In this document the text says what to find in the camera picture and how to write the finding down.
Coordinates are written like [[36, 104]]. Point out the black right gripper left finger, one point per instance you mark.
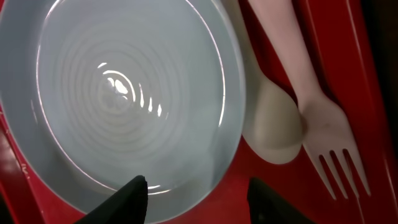
[[127, 205]]

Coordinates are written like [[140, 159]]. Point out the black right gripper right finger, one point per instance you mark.
[[266, 206]]

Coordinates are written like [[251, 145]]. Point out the cream plastic spoon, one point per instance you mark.
[[272, 124]]

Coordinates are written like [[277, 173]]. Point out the pink plastic fork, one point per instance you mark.
[[328, 129]]

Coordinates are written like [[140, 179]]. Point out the light blue plate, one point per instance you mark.
[[97, 92]]

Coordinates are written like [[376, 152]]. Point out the red plastic tray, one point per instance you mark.
[[338, 43]]

